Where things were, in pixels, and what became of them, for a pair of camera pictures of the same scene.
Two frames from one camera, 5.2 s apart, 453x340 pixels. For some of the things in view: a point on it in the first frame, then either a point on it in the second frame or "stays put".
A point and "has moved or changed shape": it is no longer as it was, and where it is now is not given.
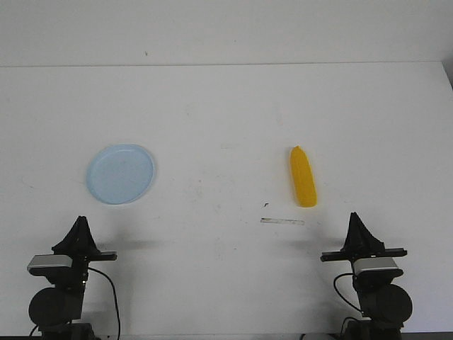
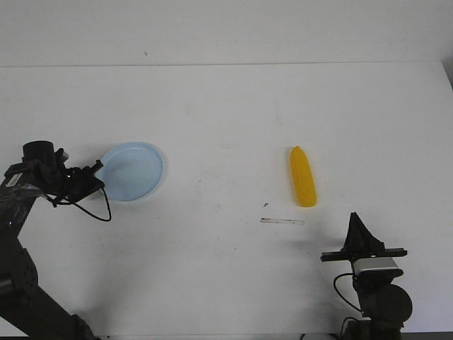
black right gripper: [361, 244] stays put
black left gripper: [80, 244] → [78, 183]
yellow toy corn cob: [303, 178] stays put
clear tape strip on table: [274, 220] stays put
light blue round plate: [120, 173] has moved or changed shape
